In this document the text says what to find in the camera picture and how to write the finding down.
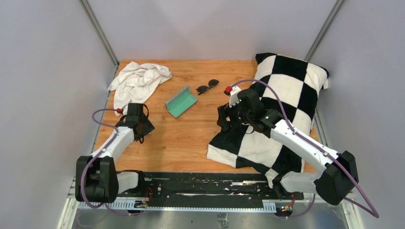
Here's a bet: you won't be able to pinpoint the white crumpled cloth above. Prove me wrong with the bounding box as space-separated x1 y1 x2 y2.
108 62 172 109

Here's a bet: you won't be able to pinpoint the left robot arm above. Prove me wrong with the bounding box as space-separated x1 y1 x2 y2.
75 103 155 208

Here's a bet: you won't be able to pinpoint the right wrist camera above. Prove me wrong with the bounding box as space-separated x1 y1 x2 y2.
224 86 241 108

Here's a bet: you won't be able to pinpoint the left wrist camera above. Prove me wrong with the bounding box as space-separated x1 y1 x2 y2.
115 104 128 116

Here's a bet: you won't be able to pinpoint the black sunglasses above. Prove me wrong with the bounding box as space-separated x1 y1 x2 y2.
196 79 219 95

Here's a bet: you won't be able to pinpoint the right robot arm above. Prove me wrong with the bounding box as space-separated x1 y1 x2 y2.
217 86 359 206

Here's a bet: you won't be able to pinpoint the grey glasses case green lining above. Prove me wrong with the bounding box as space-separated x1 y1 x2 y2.
165 85 198 119

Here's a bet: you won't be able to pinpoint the black white checkered blanket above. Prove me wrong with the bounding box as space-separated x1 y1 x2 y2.
206 52 329 187

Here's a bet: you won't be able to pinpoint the aluminium frame post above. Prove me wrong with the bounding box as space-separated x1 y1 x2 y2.
79 0 119 69
304 0 346 62

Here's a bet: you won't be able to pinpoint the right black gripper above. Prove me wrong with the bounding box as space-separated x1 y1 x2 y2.
217 99 253 131

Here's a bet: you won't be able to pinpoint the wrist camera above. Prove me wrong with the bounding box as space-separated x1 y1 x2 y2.
224 86 241 108
115 104 128 116

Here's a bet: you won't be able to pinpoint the left aluminium frame post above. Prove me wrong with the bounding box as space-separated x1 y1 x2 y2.
79 0 119 69

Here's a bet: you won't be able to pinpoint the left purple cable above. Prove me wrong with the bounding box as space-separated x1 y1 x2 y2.
79 108 145 217

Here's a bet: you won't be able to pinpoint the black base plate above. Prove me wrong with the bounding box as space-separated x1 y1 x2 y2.
115 171 305 209

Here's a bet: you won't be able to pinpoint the right aluminium frame post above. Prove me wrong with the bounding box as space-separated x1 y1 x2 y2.
304 0 346 62

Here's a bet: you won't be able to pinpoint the white slotted cable duct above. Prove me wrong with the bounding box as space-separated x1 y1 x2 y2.
75 199 277 213

